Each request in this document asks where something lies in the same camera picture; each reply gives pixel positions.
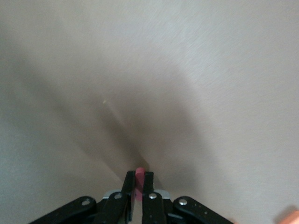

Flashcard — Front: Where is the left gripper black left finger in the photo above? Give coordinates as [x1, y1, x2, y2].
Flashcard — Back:
[29, 171, 137, 224]

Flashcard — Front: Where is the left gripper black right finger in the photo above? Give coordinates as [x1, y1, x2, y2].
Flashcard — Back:
[141, 172, 234, 224]

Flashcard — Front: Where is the dark red foam letter l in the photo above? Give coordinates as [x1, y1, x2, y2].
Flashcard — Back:
[135, 167, 145, 201]

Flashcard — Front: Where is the orange foam letter e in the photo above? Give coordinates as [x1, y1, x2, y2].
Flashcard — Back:
[273, 205, 299, 224]

